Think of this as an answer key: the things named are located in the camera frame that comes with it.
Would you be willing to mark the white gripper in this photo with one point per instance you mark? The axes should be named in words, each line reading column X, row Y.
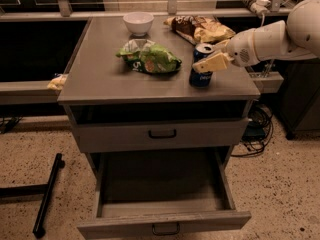
column 239, row 49

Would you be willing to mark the blue pepsi can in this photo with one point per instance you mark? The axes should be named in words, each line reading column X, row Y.
column 201, row 51

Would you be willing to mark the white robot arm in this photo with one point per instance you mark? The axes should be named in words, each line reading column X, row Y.
column 297, row 38

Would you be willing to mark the grey top drawer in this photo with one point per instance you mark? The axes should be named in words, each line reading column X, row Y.
column 95, row 138

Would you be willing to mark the grey drawer cabinet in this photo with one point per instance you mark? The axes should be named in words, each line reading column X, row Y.
column 101, row 89

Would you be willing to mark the open grey middle drawer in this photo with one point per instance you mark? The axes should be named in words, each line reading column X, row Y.
column 161, row 193

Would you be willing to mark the brown yellow chip bag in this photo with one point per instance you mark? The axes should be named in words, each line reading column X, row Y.
column 199, row 29

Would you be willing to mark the green chip bag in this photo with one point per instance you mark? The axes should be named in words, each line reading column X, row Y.
column 146, row 56

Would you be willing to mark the white ceramic bowl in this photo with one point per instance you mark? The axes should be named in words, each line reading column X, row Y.
column 138, row 23

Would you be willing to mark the dark grey cabinet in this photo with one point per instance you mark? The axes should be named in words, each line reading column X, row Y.
column 297, row 103

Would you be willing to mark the black metal stand leg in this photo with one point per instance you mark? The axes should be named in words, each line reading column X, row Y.
column 45, row 190

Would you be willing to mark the grey metal ledge rail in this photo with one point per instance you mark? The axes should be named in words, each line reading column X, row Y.
column 27, row 92

